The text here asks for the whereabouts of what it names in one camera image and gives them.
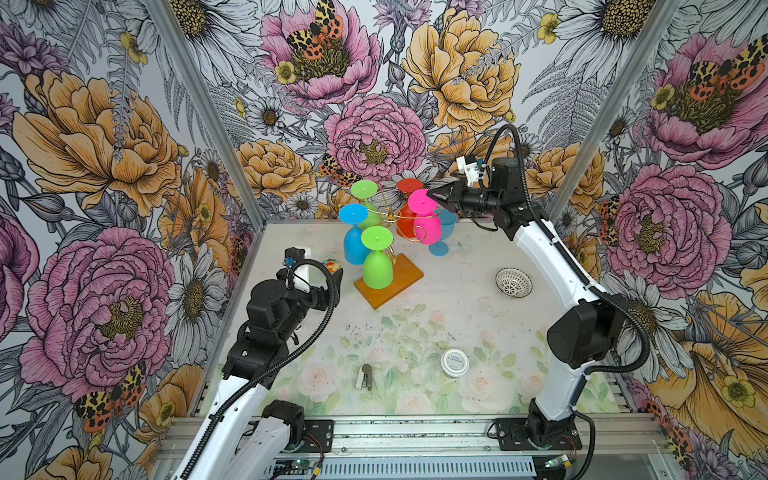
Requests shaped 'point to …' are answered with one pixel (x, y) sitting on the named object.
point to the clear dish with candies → (332, 265)
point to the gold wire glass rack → (390, 215)
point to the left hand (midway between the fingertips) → (325, 276)
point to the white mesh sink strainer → (514, 282)
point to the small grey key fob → (364, 378)
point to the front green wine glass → (378, 268)
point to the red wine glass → (406, 219)
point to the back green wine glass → (365, 189)
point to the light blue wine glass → (448, 222)
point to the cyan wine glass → (354, 250)
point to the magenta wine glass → (427, 222)
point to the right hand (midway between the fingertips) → (428, 201)
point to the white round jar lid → (454, 362)
